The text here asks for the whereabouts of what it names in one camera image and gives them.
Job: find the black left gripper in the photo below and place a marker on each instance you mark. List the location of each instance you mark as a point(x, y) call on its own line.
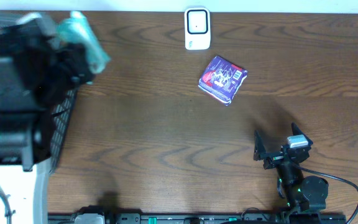
point(74, 66)

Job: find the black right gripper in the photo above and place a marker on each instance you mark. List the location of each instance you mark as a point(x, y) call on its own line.
point(261, 154)

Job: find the teal wipes packet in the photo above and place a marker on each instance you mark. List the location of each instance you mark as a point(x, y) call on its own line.
point(77, 30)

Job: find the purple snack package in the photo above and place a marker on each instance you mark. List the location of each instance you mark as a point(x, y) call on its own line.
point(221, 79)

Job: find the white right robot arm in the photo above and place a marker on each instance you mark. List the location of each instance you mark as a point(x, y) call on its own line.
point(304, 194)

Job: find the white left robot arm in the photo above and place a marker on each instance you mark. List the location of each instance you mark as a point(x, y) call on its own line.
point(24, 171)

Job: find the white barcode scanner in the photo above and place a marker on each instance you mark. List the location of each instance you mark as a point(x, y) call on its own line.
point(197, 28)

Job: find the grey plastic basket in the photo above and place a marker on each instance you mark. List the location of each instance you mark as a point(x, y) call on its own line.
point(61, 124)

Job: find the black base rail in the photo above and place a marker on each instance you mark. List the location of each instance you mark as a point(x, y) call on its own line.
point(96, 214)

